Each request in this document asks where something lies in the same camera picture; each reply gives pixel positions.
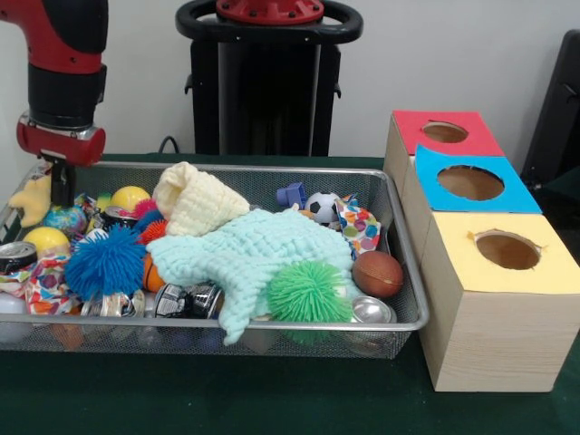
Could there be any dark green tablecloth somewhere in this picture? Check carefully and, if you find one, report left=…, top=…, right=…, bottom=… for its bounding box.
left=0, top=152, right=580, bottom=435
left=533, top=179, right=580, bottom=273

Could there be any yellow smiley face ball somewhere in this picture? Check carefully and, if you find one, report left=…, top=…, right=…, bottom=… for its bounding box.
left=23, top=226, right=72, bottom=260

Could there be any small black white soccer ball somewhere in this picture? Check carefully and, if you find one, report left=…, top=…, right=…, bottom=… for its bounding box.
left=305, top=192, right=342, bottom=227

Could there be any cream knit cloth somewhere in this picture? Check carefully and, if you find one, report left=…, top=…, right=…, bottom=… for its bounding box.
left=152, top=161, right=251, bottom=237

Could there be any wooden box with three holes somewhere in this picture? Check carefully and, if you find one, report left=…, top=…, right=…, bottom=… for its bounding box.
left=382, top=110, right=580, bottom=393

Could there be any plain silver can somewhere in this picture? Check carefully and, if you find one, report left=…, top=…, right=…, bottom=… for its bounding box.
left=348, top=295, right=399, bottom=325

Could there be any blue spiky rubber ball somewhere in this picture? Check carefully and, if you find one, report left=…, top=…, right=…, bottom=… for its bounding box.
left=63, top=224, right=147, bottom=303

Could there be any mint green knit cloth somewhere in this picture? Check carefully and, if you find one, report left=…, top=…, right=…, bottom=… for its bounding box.
left=145, top=208, right=354, bottom=346

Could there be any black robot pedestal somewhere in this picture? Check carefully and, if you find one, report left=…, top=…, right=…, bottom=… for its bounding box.
left=175, top=0, right=363, bottom=158

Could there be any black printed can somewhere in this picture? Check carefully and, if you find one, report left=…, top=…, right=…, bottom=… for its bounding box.
left=153, top=282, right=225, bottom=320

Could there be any green spiky rubber ball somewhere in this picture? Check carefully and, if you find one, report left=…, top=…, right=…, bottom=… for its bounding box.
left=266, top=260, right=354, bottom=324

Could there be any black upright panel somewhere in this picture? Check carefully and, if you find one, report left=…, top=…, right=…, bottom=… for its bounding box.
left=519, top=29, right=580, bottom=191

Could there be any shallow clear mesh bin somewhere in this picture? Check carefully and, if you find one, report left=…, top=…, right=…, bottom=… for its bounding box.
left=0, top=159, right=430, bottom=360

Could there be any black cable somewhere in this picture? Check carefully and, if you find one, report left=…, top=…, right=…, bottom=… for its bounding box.
left=157, top=135, right=182, bottom=156

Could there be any globe print ball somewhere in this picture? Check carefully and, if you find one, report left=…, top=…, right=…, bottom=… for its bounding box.
left=43, top=206, right=88, bottom=237

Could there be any small brown football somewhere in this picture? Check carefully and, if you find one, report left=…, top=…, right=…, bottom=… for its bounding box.
left=352, top=250, right=405, bottom=299

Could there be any colourful dotted cloth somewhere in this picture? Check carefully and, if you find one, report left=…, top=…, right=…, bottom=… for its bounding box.
left=334, top=195, right=382, bottom=255

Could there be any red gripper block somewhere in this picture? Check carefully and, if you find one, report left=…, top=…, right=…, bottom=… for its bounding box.
left=16, top=115, right=107, bottom=208

